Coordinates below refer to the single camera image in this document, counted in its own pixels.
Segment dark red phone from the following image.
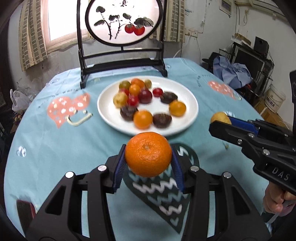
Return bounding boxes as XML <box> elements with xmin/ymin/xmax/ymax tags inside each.
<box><xmin>16</xmin><ymin>199</ymin><xmax>36</xmax><ymax>233</ymax></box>

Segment dark flat fruit on plate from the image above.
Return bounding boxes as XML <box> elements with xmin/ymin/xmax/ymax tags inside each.
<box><xmin>152</xmin><ymin>113</ymin><xmax>172</xmax><ymax>128</ymax></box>

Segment right checkered curtain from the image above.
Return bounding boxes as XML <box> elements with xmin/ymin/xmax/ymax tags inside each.
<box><xmin>149</xmin><ymin>0</ymin><xmax>186</xmax><ymax>43</ymax></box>

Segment white plastic bag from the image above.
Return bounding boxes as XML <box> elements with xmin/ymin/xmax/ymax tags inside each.
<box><xmin>10</xmin><ymin>89</ymin><xmax>31</xmax><ymax>113</ymax></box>

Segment dark red plum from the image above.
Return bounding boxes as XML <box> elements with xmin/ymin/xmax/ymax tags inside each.
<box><xmin>137</xmin><ymin>89</ymin><xmax>152</xmax><ymax>104</ymax></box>

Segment blue clothes pile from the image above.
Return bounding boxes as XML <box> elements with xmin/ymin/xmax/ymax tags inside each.
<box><xmin>213</xmin><ymin>56</ymin><xmax>253</xmax><ymax>89</ymax></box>

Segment smooth orange persimmon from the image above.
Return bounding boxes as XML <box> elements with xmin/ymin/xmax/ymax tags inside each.
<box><xmin>128</xmin><ymin>84</ymin><xmax>141</xmax><ymax>96</ymax></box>

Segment checkered curtain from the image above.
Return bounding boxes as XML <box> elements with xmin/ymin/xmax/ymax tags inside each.
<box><xmin>18</xmin><ymin>0</ymin><xmax>48</xmax><ymax>71</ymax></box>
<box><xmin>149</xmin><ymin>0</ymin><xmax>186</xmax><ymax>43</ymax></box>

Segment wall power socket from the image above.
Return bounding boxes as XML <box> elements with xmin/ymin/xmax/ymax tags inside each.
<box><xmin>185</xmin><ymin>29</ymin><xmax>198</xmax><ymax>38</ymax></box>

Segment yellow-brown small round fruit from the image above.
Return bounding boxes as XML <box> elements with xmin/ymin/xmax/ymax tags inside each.
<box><xmin>144</xmin><ymin>79</ymin><xmax>152</xmax><ymax>89</ymax></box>

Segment black framed round painted screen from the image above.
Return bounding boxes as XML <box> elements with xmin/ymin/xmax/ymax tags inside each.
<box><xmin>76</xmin><ymin>1</ymin><xmax>168</xmax><ymax>89</ymax></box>

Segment orange persimmon left on plate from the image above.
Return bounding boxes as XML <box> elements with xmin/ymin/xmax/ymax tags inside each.
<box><xmin>133</xmin><ymin>110</ymin><xmax>153</xmax><ymax>130</ymax></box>

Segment red tomato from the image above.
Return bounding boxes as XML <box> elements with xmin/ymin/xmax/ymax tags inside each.
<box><xmin>152</xmin><ymin>88</ymin><xmax>163</xmax><ymax>97</ymax></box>
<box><xmin>127</xmin><ymin>95</ymin><xmax>139</xmax><ymax>107</ymax></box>

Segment yellow-green fruit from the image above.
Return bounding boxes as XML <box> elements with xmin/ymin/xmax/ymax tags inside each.
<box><xmin>210</xmin><ymin>111</ymin><xmax>232</xmax><ymax>125</ymax></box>

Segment large dark wrinkled fruit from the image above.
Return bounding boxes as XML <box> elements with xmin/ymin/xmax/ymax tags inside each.
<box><xmin>160</xmin><ymin>92</ymin><xmax>178</xmax><ymax>104</ymax></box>

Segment dark fruit behind left persimmon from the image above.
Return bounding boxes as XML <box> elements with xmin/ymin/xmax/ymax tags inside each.
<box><xmin>120</xmin><ymin>105</ymin><xmax>138</xmax><ymax>121</ymax></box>

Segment left checkered curtain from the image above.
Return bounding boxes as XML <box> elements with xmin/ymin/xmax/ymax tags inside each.
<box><xmin>18</xmin><ymin>0</ymin><xmax>48</xmax><ymax>71</ymax></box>

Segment red tomato edge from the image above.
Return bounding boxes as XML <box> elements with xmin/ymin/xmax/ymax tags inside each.
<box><xmin>119</xmin><ymin>88</ymin><xmax>130</xmax><ymax>96</ymax></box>

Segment yellow spotted fruit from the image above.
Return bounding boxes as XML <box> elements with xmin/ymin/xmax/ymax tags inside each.
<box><xmin>113</xmin><ymin>92</ymin><xmax>128</xmax><ymax>108</ymax></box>

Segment light blue patterned tablecloth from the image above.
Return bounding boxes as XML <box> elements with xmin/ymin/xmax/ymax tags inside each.
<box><xmin>4</xmin><ymin>58</ymin><xmax>268</xmax><ymax>240</ymax></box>

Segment black metal shelf rack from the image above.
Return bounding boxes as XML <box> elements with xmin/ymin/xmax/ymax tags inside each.
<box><xmin>227</xmin><ymin>37</ymin><xmax>274</xmax><ymax>96</ymax></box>

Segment orange persimmon on plate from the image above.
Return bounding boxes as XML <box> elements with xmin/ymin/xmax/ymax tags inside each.
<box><xmin>133</xmin><ymin>110</ymin><xmax>153</xmax><ymax>130</ymax></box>
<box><xmin>169</xmin><ymin>100</ymin><xmax>187</xmax><ymax>117</ymax></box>

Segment person's right hand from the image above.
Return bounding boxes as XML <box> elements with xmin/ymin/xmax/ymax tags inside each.
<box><xmin>263</xmin><ymin>182</ymin><xmax>295</xmax><ymax>216</ymax></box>

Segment orange persimmon right on plate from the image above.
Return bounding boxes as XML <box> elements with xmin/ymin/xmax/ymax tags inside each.
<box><xmin>169</xmin><ymin>100</ymin><xmax>187</xmax><ymax>117</ymax></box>

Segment white plastic bucket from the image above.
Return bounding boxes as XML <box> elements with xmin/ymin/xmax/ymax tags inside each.
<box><xmin>264</xmin><ymin>84</ymin><xmax>286</xmax><ymax>113</ymax></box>

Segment green-brown plum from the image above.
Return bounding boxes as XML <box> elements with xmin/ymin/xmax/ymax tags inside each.
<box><xmin>119</xmin><ymin>80</ymin><xmax>131</xmax><ymax>90</ymax></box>

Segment white oval plate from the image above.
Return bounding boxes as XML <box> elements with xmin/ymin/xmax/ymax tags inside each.
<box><xmin>97</xmin><ymin>75</ymin><xmax>199</xmax><ymax>137</ymax></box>

